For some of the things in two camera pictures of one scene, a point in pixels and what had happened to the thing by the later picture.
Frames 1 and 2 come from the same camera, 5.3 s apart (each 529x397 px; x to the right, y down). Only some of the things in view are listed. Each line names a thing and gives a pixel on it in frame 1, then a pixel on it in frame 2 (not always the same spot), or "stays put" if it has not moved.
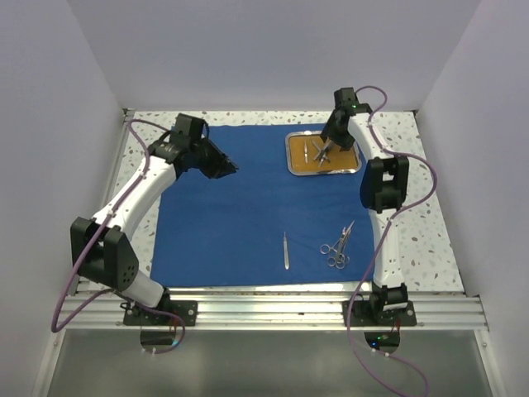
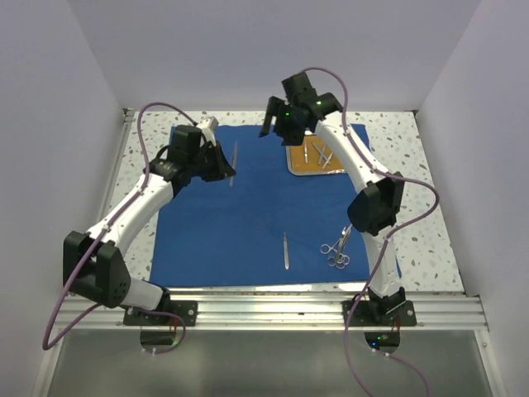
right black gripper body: [337, 133] → [288, 126]
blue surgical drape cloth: [259, 224] stays put
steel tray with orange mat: [307, 154] stays put
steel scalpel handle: [285, 248] stays put
